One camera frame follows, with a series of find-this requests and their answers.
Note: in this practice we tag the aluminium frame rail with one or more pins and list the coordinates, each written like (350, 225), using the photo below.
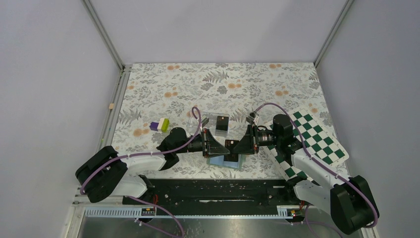
(95, 196)

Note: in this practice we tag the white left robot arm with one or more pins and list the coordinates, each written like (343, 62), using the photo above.
(106, 173)

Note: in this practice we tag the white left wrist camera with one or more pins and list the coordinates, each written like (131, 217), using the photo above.
(204, 122)

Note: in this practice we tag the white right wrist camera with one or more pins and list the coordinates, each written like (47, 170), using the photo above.
(253, 118)

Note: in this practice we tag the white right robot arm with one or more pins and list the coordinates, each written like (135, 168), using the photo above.
(348, 200)

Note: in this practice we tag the floral patterned table mat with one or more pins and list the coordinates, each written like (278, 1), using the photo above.
(170, 90)

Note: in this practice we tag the purple white green block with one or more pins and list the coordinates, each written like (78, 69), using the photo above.
(161, 126)

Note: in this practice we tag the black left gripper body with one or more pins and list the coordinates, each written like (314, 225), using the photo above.
(207, 149)

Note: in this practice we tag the green white checkerboard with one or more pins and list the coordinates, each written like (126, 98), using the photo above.
(318, 139)

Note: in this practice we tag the green card holder wallet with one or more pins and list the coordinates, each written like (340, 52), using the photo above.
(218, 161)

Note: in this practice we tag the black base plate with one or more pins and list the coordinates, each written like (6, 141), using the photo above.
(221, 197)

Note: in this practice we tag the dark credit card stack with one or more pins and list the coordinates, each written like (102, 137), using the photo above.
(222, 123)

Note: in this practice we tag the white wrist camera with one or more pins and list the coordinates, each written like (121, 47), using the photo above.
(253, 118)
(204, 122)

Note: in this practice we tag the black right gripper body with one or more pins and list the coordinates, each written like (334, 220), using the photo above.
(253, 139)

